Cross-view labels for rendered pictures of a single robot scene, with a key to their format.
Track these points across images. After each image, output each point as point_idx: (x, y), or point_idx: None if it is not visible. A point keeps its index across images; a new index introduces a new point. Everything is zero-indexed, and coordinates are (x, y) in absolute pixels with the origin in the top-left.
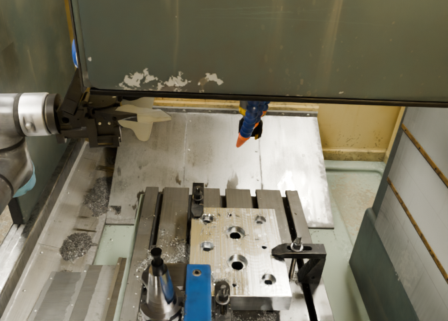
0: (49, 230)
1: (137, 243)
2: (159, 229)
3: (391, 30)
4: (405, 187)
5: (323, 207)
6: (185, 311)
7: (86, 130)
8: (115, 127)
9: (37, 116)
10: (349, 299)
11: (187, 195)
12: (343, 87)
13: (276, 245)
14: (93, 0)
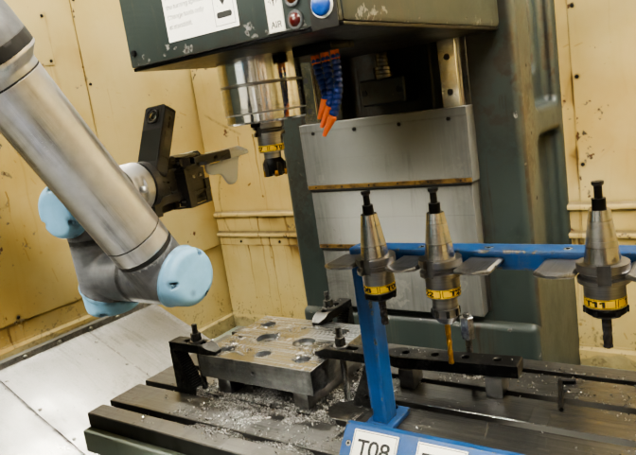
0: None
1: (171, 432)
2: (172, 414)
3: None
4: (346, 231)
5: None
6: (396, 248)
7: (178, 193)
8: (205, 178)
9: (148, 177)
10: None
11: (149, 387)
12: (419, 14)
13: (309, 322)
14: None
